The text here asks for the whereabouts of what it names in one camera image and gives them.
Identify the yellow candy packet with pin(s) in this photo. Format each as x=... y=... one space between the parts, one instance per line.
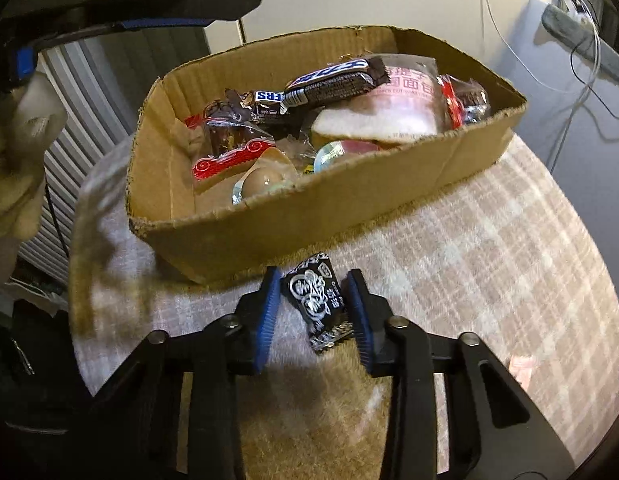
x=307 y=166

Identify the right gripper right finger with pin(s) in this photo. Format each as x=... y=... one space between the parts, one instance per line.
x=456 y=412

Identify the black white candy packet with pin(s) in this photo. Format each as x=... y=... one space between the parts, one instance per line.
x=314 y=290

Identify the gloved left hand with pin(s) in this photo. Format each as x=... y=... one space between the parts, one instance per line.
x=31 y=118

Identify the large Snickers bar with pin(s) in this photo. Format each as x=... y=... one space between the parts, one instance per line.
x=336 y=82

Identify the white power strip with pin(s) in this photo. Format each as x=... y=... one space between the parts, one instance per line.
x=577 y=9

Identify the small Snickers bar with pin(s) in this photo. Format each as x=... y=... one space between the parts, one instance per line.
x=257 y=106

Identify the white radiator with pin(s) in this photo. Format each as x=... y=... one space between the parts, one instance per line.
x=101 y=83

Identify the packaged bread slice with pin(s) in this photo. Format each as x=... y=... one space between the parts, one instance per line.
x=408 y=108

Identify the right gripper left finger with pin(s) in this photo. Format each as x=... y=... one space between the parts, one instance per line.
x=133 y=428

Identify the plaid pink tablecloth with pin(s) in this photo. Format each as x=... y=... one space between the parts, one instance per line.
x=503 y=254

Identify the dark chocolate cake packet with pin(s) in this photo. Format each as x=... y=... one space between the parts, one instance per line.
x=467 y=102

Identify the brown cardboard box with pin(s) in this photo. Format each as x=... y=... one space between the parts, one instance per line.
x=211 y=240

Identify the red packaged dates snack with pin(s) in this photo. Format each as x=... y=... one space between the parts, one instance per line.
x=227 y=138

